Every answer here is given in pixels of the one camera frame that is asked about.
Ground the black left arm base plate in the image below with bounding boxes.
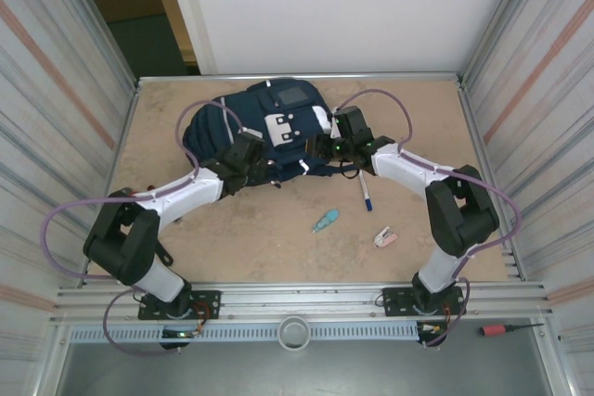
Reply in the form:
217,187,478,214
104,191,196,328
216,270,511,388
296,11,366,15
137,289,222,322

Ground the white round pipe fitting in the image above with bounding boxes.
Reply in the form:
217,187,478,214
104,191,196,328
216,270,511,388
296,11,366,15
278,315,311,350

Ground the small electronics board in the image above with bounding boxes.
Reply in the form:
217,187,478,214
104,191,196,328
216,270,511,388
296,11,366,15
417,320,449,349
160,326,201,351

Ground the pink white mini stapler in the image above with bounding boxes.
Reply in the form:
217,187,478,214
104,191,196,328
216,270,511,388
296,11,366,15
373,225,399,249

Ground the teal correction tape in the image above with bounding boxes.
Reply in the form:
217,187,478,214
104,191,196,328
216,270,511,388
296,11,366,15
311,209,340,235

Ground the white slotted cable duct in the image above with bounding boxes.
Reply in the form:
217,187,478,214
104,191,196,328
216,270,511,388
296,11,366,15
68,324,421,342

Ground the blue whiteboard marker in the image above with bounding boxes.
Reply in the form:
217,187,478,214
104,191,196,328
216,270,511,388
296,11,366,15
357,169,376,212

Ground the red grip precision screwdriver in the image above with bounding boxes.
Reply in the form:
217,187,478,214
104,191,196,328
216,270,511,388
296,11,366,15
480,321,545,337

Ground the aluminium back rail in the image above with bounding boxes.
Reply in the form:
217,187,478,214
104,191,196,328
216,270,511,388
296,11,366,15
136,71,465,85

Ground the aluminium side rail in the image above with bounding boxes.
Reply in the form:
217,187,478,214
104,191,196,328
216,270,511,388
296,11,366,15
457,79,528,282
82,80,141,287

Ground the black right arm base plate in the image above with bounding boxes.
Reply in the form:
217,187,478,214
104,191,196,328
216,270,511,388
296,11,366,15
381,287,465,318

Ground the navy blue backpack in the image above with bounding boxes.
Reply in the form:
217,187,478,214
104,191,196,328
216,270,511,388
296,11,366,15
182,80,347,186

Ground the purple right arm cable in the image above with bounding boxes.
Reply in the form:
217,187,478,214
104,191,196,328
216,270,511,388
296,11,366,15
336,88,522,349

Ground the translucent corrugated side panel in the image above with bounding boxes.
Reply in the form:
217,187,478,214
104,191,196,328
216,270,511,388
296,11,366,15
463,0,594,360
0,0,138,360

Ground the aluminium front rail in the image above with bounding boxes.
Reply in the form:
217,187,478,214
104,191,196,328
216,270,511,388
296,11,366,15
49,280,556,326

